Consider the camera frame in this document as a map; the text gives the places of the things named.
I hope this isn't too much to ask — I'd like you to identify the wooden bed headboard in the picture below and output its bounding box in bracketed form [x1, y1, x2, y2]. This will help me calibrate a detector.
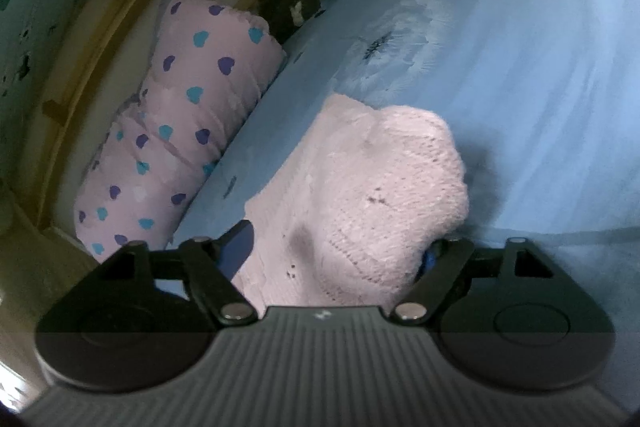
[14, 0, 255, 233]

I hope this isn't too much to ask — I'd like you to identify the blue dandelion bed sheet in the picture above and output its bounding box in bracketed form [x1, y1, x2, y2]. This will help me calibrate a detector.
[175, 0, 639, 410]

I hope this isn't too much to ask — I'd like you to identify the pink knit cardigan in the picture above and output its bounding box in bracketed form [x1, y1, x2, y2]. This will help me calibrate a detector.
[232, 94, 469, 312]

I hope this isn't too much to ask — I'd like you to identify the pink heart-print rolled quilt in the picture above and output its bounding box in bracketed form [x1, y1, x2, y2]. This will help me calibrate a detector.
[74, 0, 285, 262]

